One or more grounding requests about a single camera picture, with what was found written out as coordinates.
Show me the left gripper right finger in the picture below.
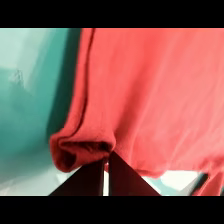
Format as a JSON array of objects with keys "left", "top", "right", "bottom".
[{"left": 107, "top": 150, "right": 162, "bottom": 197}]

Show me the red T-shirt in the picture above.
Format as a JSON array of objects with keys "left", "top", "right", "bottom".
[{"left": 49, "top": 27, "right": 224, "bottom": 197}]

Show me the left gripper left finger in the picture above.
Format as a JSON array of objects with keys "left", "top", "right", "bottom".
[{"left": 48, "top": 158, "right": 106, "bottom": 197}]

